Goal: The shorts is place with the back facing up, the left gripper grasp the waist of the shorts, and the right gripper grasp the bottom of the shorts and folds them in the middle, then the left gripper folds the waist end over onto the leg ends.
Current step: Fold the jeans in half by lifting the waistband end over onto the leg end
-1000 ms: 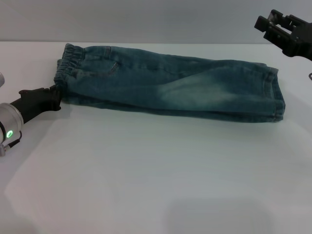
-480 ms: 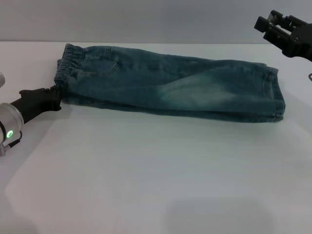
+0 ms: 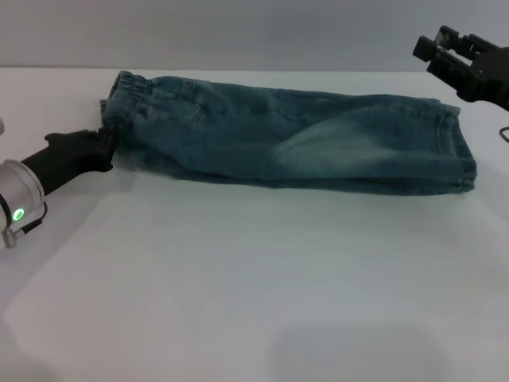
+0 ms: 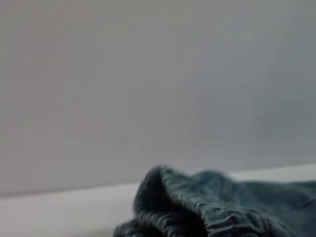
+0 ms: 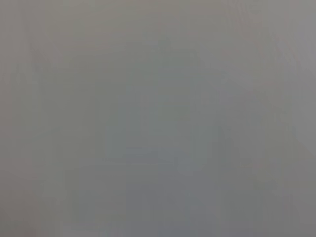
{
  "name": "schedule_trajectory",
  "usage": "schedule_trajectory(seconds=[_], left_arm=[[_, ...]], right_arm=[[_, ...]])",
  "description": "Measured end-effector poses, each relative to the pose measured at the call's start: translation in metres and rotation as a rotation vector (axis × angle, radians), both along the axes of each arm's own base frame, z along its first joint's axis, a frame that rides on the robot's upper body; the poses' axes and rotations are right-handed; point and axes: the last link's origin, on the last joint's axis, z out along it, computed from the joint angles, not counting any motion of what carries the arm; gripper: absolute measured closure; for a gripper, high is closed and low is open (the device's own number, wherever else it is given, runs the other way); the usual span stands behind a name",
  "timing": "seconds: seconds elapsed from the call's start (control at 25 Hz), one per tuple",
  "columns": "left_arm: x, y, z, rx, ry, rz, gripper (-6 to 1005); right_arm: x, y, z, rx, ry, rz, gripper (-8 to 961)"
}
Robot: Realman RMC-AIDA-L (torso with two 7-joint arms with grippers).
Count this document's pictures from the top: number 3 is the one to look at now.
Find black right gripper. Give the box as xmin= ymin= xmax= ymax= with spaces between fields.
xmin=411 ymin=25 xmax=509 ymax=111

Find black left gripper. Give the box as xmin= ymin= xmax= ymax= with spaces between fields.
xmin=20 ymin=125 xmax=120 ymax=197

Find blue denim shorts with cartoon print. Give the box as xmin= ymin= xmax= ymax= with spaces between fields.
xmin=99 ymin=69 xmax=478 ymax=196

